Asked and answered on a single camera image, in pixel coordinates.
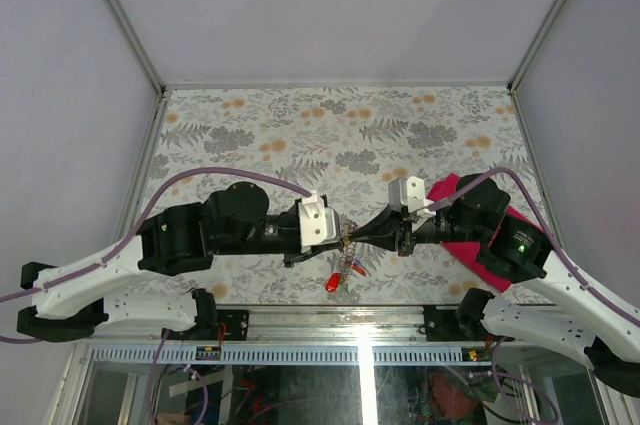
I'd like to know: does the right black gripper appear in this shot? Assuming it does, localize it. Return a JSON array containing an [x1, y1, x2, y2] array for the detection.
[[349, 199, 486, 256]]

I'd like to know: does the key bunch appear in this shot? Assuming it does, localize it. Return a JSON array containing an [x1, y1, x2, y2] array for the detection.
[[325, 218, 369, 294]]

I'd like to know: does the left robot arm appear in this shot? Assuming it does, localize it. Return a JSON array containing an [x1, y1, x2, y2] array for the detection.
[[16, 182, 341, 343]]

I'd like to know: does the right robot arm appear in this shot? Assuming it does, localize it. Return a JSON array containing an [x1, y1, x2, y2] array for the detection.
[[350, 171, 639, 397]]

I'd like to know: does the pink cloth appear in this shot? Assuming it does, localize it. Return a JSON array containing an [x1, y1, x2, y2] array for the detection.
[[428, 172, 526, 294]]

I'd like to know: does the floral table mat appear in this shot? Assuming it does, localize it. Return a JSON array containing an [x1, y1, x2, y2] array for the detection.
[[135, 86, 539, 305]]

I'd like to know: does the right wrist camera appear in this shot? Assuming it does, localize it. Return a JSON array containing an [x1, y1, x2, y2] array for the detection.
[[388, 176, 436, 218]]

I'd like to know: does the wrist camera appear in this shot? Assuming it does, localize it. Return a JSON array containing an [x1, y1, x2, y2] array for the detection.
[[388, 176, 436, 218], [297, 190, 340, 252]]

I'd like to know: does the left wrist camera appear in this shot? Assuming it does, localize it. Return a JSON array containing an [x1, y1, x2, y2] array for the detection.
[[297, 190, 340, 252]]

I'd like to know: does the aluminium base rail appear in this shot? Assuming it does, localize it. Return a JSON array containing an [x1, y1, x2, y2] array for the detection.
[[99, 304, 521, 366]]

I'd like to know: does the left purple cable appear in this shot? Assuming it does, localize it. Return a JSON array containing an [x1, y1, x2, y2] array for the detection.
[[0, 167, 314, 345]]

